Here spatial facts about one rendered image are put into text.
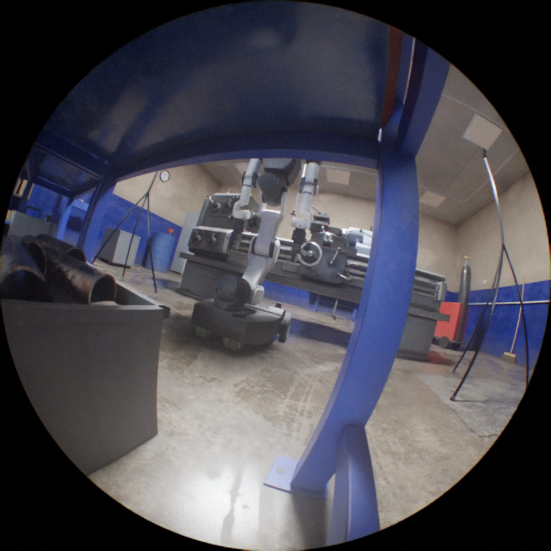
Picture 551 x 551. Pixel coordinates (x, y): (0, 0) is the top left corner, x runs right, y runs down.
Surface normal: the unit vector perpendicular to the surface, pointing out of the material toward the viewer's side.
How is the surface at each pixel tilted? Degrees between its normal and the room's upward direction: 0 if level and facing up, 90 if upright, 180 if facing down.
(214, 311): 90
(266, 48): 180
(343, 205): 90
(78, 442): 90
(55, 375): 90
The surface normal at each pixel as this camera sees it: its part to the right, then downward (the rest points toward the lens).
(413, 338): -0.28, -0.13
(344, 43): -0.25, 0.97
